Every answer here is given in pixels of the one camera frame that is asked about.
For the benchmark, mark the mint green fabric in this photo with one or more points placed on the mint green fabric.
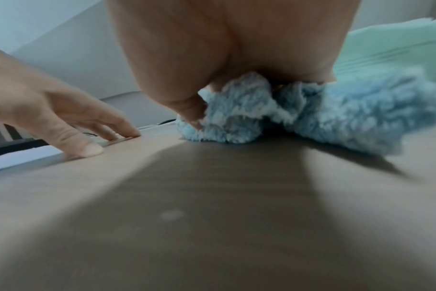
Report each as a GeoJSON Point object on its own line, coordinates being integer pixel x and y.
{"type": "Point", "coordinates": [394, 48]}

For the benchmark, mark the fluffy light blue cloth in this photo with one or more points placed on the fluffy light blue cloth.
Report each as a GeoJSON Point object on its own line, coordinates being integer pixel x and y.
{"type": "Point", "coordinates": [311, 113]}

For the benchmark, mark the person's right hand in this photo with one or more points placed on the person's right hand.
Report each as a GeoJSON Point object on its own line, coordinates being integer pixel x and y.
{"type": "Point", "coordinates": [210, 42]}

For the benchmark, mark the person's left hand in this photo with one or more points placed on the person's left hand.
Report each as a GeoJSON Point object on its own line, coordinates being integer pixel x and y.
{"type": "Point", "coordinates": [34, 105]}

